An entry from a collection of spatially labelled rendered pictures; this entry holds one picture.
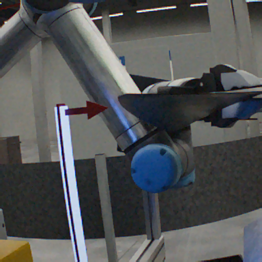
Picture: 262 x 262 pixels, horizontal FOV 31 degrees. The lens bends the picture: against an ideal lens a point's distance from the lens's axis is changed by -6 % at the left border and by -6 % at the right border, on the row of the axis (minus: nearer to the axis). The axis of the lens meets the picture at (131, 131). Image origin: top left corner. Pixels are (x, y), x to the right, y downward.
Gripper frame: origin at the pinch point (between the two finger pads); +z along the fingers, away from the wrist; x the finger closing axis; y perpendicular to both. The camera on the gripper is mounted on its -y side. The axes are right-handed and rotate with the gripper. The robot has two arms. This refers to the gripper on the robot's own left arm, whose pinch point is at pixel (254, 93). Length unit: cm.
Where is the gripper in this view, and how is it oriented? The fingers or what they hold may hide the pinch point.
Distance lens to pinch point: 66.5
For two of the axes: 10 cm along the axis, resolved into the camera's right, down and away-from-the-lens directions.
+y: 9.2, -0.1, 4.0
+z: 4.0, 0.1, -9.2
